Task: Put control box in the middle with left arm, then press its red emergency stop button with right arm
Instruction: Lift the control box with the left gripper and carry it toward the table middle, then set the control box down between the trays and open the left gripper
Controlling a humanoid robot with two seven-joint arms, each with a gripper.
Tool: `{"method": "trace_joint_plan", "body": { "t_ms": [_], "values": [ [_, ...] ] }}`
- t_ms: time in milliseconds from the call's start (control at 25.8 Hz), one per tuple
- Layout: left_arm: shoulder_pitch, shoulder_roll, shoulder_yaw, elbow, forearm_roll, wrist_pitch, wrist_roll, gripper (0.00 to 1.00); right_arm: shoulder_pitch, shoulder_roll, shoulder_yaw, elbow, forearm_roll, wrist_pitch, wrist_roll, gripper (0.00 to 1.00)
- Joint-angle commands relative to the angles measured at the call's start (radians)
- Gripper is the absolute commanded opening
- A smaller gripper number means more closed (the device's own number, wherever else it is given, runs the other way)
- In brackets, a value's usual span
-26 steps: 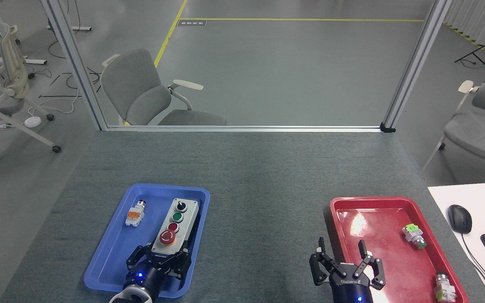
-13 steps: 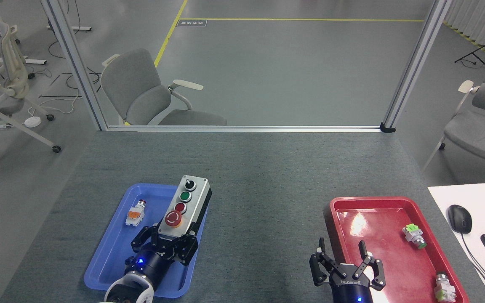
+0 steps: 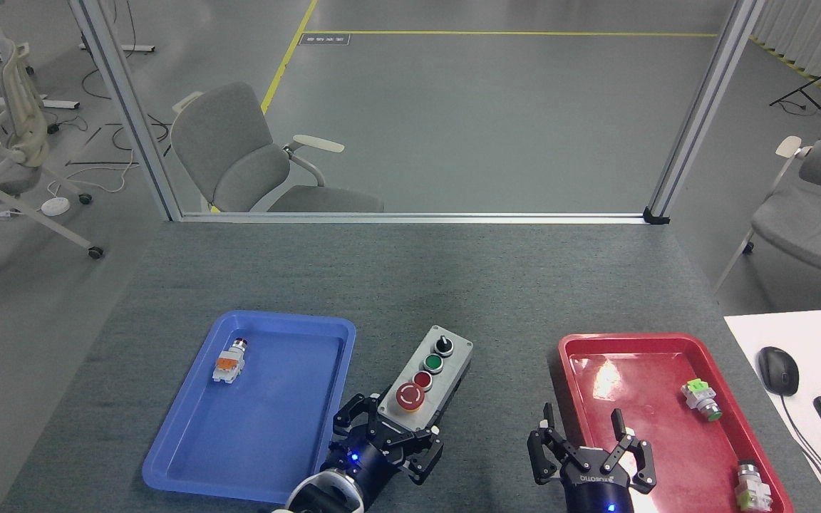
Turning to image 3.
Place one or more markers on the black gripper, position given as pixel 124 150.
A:
pixel 596 491
pixel 364 467

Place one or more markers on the grey control box with buttons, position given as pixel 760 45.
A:
pixel 428 377

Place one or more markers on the robot arm white joint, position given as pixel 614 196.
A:
pixel 325 495

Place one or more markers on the green push button green block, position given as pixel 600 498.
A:
pixel 699 399

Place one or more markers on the silver push button white block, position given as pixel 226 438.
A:
pixel 751 488

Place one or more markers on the red push button orange block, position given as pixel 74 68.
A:
pixel 229 362

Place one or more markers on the red plastic tray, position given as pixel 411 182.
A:
pixel 667 399

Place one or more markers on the blue plastic tray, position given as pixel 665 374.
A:
pixel 268 406

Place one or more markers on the black computer mouse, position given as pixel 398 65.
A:
pixel 779 370

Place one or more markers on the grey chair with white armrests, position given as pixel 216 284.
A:
pixel 239 157

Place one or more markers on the grey floor label plate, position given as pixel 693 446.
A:
pixel 324 39

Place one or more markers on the white round floor socket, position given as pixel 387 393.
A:
pixel 55 206

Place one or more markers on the white mesh office chair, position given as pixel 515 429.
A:
pixel 15 164

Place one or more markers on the white desk foot bar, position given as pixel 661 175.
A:
pixel 129 48
pixel 54 104

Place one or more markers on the white pleated curtain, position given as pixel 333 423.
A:
pixel 809 28

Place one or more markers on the silver aluminium rail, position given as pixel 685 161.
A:
pixel 410 217

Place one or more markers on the black corner bracket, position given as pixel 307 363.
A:
pixel 656 216

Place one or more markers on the grey chair with white frame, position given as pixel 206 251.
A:
pixel 820 214

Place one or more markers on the silver aluminium post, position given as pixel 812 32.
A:
pixel 125 107
pixel 703 107

